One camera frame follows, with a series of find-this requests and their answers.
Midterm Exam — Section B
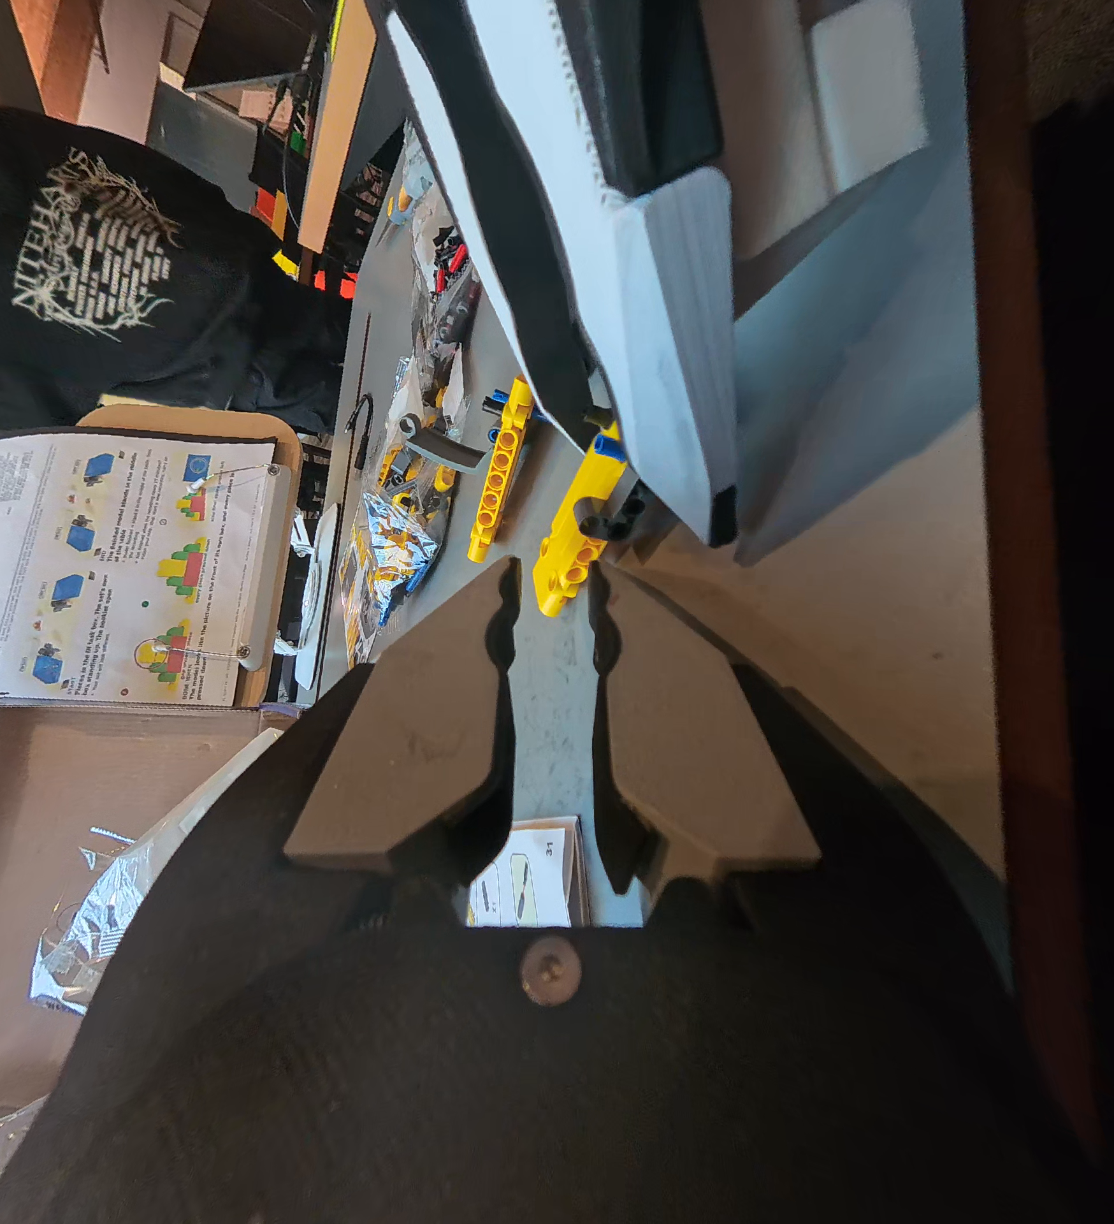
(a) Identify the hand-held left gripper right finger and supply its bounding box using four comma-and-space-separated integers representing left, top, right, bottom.
590, 561, 824, 898

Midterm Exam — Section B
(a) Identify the grey curved panel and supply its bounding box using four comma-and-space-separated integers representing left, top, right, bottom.
398, 412, 487, 476

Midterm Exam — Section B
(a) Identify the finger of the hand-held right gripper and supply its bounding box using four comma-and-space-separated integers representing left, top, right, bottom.
366, 0, 618, 451
466, 0, 741, 550

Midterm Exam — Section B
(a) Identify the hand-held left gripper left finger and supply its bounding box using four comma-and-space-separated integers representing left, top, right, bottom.
282, 556, 525, 873

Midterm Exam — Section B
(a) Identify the blue cardboard kit box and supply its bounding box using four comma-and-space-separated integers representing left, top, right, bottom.
0, 699, 314, 1119

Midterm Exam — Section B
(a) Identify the yellow black sticker sheet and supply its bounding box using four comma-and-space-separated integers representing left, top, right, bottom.
341, 535, 377, 670

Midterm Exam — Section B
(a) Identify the beige panel with black edge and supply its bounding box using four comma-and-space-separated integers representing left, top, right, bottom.
293, 0, 377, 252

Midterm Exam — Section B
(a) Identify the bag of yellow grey parts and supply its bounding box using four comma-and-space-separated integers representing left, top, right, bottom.
351, 441, 456, 627

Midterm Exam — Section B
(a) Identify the instruction booklet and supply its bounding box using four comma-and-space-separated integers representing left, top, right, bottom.
466, 815, 590, 927

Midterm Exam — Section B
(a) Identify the person's brown clothing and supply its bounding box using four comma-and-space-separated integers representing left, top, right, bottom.
967, 0, 1114, 1224

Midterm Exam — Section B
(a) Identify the crumpled clear plastic bag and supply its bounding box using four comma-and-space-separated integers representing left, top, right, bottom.
26, 727, 287, 1016

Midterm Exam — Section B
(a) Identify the grey desk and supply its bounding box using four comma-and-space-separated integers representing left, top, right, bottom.
313, 0, 1012, 957

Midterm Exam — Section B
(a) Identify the printed instruction sheet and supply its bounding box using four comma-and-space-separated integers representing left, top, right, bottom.
0, 434, 276, 707

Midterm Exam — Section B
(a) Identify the yellow panel with pins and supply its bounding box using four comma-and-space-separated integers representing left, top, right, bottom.
466, 377, 548, 561

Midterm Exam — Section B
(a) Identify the silver monitor stand base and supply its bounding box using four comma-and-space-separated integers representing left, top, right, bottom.
293, 507, 343, 685

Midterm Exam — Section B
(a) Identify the bag of black red parts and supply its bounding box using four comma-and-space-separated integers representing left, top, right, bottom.
409, 206, 482, 421

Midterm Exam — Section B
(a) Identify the white sheet holder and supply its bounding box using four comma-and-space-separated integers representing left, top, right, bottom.
233, 464, 295, 675

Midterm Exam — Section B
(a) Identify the wooden board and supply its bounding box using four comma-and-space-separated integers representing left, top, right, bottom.
74, 402, 305, 707

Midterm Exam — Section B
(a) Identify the yellow panel with grey beam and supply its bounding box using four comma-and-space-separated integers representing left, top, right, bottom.
532, 421, 658, 618

